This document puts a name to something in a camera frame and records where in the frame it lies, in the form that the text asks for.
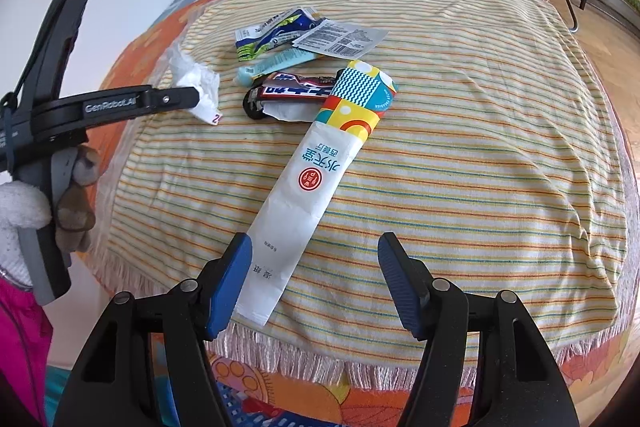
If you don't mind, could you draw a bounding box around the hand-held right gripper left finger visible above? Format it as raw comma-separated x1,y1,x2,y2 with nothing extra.
52,232,253,427

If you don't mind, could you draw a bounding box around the striped fringed towel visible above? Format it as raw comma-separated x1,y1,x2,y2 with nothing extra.
87,0,628,390

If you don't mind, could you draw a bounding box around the green blue snack wrapper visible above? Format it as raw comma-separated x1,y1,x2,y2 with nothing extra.
235,7,321,60

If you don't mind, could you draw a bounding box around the person's left forearm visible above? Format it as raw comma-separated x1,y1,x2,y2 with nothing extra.
0,274,55,410

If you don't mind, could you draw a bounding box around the orange printed bedsheet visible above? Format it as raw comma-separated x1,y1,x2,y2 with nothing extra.
82,0,640,427

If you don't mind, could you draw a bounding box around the white barcode packet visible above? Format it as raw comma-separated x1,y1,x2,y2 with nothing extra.
292,21,390,58

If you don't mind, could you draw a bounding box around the red black snack wrapper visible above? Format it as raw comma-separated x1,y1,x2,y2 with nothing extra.
245,73,342,122

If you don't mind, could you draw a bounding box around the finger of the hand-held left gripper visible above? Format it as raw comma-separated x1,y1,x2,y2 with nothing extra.
142,86,200,112

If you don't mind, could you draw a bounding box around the black ring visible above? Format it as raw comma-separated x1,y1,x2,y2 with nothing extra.
242,88,268,120

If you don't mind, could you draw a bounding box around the long white paper sleeve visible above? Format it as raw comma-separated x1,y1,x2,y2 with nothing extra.
235,124,373,327

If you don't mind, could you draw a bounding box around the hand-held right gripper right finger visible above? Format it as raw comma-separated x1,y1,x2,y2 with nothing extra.
377,232,581,427

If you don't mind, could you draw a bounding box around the person's left hand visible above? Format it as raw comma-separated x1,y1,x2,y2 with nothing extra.
0,146,101,290

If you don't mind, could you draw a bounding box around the colourful patterned paper cup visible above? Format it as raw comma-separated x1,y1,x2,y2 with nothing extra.
312,60,399,140

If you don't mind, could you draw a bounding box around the white paper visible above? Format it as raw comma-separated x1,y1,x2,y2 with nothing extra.
150,44,223,126

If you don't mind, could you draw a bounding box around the light blue tube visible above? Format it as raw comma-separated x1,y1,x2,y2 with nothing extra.
235,47,321,86

